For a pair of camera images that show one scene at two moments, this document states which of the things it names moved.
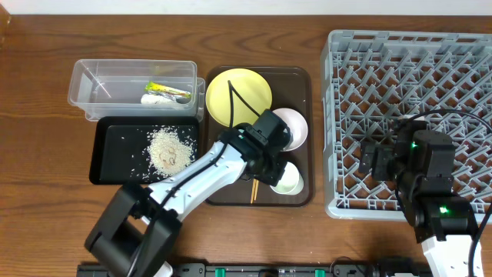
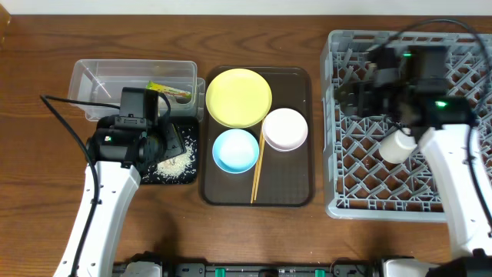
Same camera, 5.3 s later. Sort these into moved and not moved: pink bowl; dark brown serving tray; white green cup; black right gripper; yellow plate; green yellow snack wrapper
Moved: white green cup; black right gripper
Not moved: dark brown serving tray; yellow plate; pink bowl; green yellow snack wrapper
